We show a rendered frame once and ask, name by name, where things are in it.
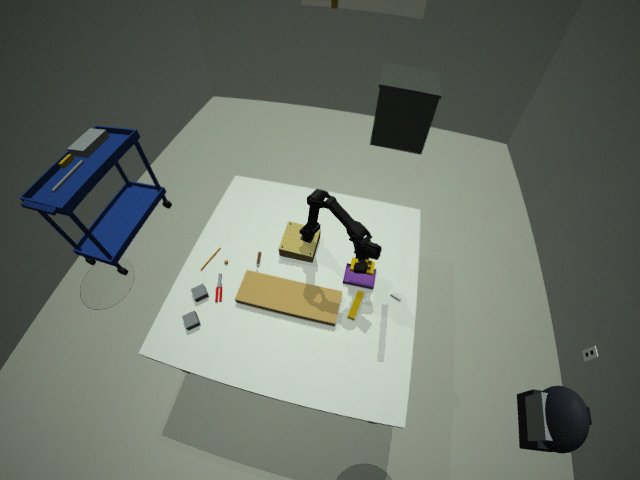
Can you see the purple shallow tray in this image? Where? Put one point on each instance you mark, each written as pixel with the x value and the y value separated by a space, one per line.
pixel 358 280

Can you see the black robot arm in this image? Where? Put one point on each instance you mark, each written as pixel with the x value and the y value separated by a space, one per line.
pixel 355 229

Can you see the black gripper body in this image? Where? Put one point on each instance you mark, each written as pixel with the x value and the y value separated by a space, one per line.
pixel 360 268

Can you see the tan rectangular wooden panel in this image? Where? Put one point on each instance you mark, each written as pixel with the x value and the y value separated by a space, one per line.
pixel 290 298

